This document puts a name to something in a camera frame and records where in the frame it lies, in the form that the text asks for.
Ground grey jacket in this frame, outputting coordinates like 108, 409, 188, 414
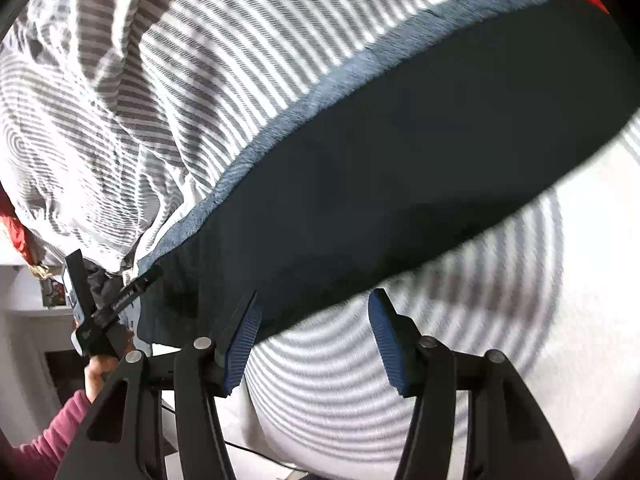
85, 259, 126, 311

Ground person's left forearm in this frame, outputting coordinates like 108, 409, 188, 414
0, 390, 96, 480

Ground white patterned bed sheet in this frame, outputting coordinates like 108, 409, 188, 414
220, 110, 640, 480

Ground red cloth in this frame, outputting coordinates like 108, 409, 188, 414
0, 194, 47, 267

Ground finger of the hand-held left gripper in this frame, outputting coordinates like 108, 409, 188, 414
62, 249, 94, 322
92, 265, 165, 327

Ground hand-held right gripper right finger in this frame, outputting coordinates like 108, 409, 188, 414
367, 288, 574, 480

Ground person's left hand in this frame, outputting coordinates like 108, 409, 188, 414
82, 342, 137, 404

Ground person's legs in jeans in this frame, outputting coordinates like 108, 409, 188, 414
160, 400, 303, 470

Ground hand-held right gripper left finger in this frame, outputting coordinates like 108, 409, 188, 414
54, 289, 264, 480

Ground white cabinet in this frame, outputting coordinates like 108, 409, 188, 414
0, 260, 87, 413

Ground grey striped duvet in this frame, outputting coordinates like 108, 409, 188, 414
0, 0, 526, 277

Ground black pants with blue waistband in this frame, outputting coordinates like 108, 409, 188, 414
122, 0, 640, 356

